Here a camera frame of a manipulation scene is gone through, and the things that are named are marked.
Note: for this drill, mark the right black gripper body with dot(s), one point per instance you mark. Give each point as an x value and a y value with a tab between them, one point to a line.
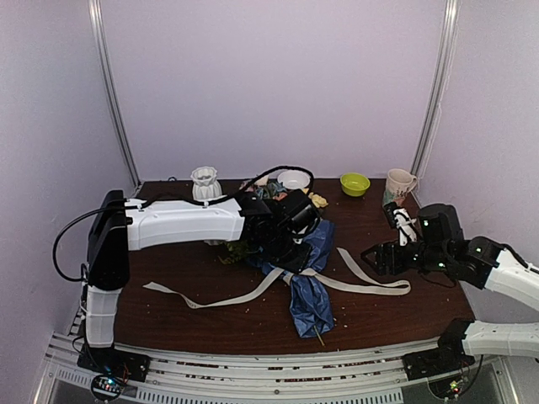
388	257

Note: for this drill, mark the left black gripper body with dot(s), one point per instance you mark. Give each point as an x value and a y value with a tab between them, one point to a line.
278	246

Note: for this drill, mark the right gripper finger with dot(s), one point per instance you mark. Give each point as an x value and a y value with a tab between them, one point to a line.
381	253
388	266

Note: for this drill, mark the dark blue wrapping paper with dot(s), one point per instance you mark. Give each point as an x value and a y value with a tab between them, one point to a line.
310	307

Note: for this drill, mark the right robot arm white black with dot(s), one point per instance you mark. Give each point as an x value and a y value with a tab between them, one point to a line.
510	284

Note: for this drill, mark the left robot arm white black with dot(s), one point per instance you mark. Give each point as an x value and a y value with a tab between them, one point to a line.
126	225

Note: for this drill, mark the white ribbed ceramic vase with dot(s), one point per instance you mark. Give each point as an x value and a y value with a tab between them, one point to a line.
205	185

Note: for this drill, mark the blue pink flower bunch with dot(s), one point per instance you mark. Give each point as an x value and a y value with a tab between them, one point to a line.
266	188

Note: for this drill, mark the white green leafy flower bunch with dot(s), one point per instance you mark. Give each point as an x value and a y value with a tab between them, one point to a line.
238	252

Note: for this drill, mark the white ceramic bowl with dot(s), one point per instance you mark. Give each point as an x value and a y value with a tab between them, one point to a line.
294	179

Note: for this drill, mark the yellow flower bunch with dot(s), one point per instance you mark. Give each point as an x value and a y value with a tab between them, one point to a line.
318	201

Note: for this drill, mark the floral ceramic mug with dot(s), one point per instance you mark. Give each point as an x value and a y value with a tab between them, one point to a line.
399	183

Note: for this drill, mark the green plastic bowl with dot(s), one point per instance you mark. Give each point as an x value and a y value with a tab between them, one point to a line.
354	184

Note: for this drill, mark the right circuit board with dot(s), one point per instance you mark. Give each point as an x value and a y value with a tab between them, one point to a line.
449	388

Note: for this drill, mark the circuit board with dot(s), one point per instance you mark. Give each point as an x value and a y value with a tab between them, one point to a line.
449	388
106	388

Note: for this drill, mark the left circuit board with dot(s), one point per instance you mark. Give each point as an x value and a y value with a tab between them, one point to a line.
106	388

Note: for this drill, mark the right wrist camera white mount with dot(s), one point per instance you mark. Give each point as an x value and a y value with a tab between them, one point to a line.
398	218

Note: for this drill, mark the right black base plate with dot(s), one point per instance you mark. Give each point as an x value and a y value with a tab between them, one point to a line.
434	362

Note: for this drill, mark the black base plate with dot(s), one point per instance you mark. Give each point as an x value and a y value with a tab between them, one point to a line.
113	362
434	362

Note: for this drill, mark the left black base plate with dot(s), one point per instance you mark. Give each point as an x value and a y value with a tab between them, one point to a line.
113	362

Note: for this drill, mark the right aluminium corner post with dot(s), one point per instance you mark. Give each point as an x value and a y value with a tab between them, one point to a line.
441	76

